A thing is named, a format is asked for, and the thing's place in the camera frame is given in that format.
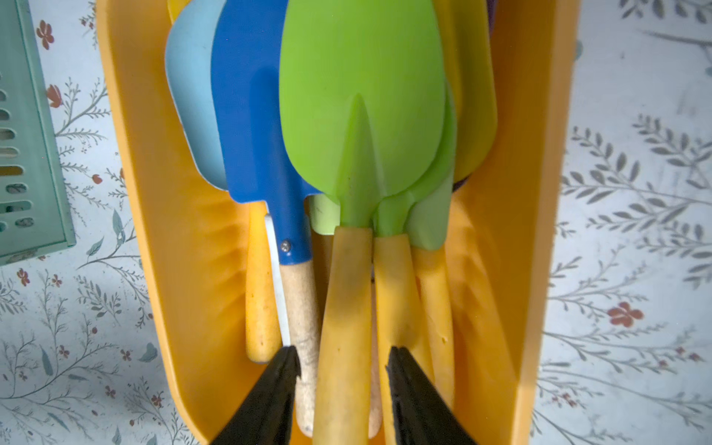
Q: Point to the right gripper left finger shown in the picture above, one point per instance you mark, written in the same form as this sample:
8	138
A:
265	416

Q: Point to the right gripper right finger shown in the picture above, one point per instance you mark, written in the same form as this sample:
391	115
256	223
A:
420	415

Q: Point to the yellow rake-edged shovel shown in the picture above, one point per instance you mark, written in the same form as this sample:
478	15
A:
261	289

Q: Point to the blue shovel wooden handle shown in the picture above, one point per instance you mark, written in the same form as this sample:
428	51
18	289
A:
245	60

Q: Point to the green pointed trowel yellow handle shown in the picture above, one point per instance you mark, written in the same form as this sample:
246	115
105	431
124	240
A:
432	270

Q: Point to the purple shovel pink handle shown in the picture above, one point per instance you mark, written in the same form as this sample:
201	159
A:
478	115

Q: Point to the green shovel wooden handle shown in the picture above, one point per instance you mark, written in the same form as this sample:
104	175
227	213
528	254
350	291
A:
324	218

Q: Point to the yellow plastic storage box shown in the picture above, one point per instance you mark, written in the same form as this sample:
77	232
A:
192	237

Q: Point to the floral table mat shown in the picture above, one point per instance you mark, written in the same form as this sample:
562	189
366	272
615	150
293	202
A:
625	352

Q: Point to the green book organizer crate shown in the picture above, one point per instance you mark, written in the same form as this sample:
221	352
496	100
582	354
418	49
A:
35	211

